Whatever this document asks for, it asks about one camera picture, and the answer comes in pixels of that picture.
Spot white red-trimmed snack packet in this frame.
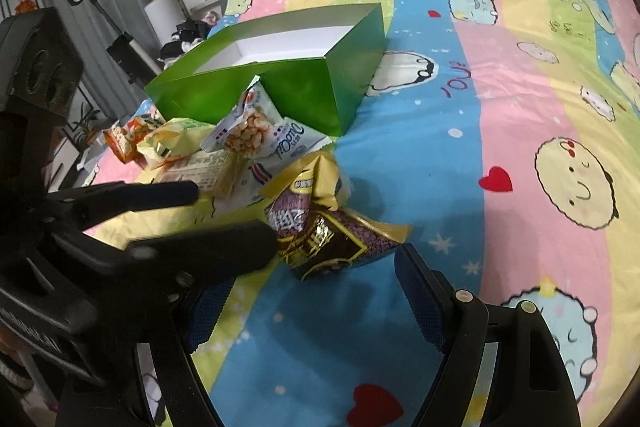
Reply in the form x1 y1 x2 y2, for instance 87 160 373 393
235 157 286 208

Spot orange red snack packet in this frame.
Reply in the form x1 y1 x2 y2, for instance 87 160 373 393
102 117 151 165

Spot yellow green snack packet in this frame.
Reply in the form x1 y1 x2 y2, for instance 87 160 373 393
136 117 221 170

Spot framed plant picture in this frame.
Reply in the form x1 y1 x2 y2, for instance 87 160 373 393
67 99 103 150

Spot white blue print snack packet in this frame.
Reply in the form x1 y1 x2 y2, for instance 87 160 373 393
267 117 335 165

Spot peanut snack packet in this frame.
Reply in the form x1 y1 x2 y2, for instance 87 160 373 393
200 79 283 158

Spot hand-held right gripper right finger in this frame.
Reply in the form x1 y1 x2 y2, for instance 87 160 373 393
394 243 583 427

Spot black and white stand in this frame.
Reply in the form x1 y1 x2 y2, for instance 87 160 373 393
106 33 166 82

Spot cartoon printed striped blanket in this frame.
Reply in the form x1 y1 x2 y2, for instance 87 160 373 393
82 0 640 427

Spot snack packets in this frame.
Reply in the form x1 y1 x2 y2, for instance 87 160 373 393
152 149 241 200

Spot green cardboard box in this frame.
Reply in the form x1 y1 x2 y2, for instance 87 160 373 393
144 2 387 138

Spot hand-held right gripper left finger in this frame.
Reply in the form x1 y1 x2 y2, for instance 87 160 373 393
134 279 237 427

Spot gold purple snack packet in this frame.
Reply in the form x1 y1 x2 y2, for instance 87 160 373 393
260 152 413 283

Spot white rolled sheet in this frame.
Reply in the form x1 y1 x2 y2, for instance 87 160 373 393
144 0 191 45

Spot black and white cloth pile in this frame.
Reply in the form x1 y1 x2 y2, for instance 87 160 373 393
159 19 221 60

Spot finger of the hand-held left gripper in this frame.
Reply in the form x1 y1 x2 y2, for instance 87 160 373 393
47 180 201 229
82 219 281 290

